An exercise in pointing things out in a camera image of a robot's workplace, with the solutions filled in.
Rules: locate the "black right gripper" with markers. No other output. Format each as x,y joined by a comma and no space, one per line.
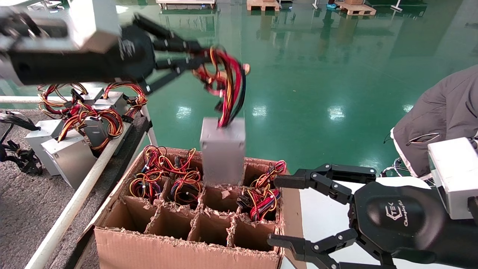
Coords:
410,224

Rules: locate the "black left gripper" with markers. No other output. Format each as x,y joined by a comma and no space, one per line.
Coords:
74,65

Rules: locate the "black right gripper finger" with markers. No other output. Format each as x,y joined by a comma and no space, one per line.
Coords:
289,182
287,246

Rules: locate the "cardboard box with dividers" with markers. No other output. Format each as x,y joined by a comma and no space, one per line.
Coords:
168,254

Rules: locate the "cardboard box on pallet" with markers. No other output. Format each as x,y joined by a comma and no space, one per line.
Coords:
354,2

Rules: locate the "pale wooden platform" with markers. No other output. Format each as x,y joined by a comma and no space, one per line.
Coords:
186,3

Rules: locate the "wooden pallet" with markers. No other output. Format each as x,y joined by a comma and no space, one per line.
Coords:
354,9
263,5

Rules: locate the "person in grey jacket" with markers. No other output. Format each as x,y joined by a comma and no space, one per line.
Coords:
440,112

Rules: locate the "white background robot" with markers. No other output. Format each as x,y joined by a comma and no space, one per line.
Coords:
48,3

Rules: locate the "blue shoe cover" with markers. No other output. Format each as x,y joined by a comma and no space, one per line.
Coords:
331,6

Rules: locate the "white table leg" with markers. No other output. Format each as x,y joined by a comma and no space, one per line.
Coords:
396,8

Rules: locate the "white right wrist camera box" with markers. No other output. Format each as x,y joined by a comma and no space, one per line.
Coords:
455,175

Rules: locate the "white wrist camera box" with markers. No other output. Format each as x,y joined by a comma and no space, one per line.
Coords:
93,26
455,175

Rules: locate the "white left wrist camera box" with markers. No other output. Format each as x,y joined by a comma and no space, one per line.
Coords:
93,26

